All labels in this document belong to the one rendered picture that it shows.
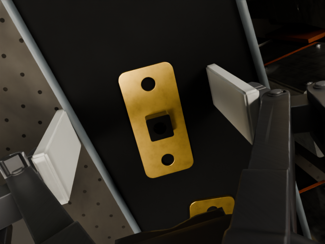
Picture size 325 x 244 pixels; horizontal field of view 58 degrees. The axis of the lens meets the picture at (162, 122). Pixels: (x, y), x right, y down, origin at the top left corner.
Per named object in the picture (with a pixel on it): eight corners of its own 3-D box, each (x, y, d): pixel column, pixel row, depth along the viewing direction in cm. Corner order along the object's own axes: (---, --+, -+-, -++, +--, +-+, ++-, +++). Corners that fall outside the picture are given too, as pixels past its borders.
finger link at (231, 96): (244, 93, 14) (259, 89, 14) (205, 66, 20) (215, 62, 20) (253, 147, 15) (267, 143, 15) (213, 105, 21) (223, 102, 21)
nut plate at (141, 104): (194, 164, 23) (198, 172, 22) (147, 177, 23) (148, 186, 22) (170, 59, 20) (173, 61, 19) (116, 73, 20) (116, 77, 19)
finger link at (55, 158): (69, 203, 15) (55, 207, 15) (82, 144, 21) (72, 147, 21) (45, 153, 14) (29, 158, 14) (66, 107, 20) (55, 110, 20)
